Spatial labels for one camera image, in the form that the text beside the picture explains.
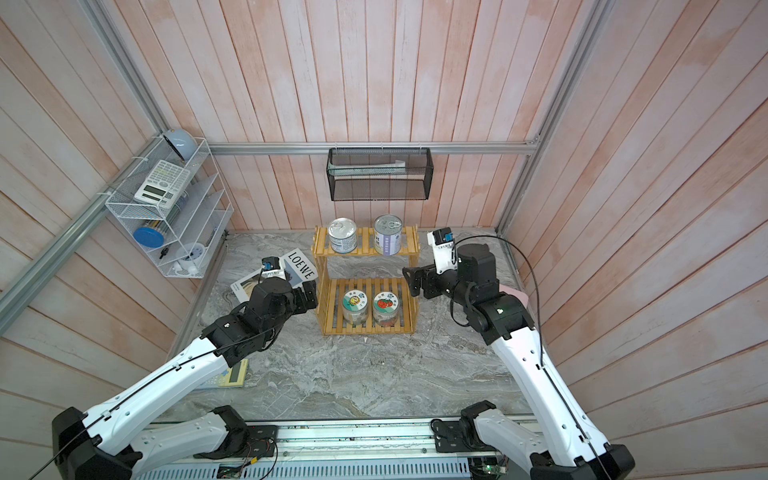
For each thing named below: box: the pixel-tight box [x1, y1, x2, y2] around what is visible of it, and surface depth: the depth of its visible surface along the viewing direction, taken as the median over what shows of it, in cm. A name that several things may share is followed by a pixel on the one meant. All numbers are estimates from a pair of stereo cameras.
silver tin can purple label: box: [373, 214, 403, 256], surface depth 75 cm
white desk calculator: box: [133, 160, 191, 209], surface depth 77 cm
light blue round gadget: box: [163, 128, 198, 162], surface depth 85 cm
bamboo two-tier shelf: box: [311, 224, 421, 335], surface depth 93 cm
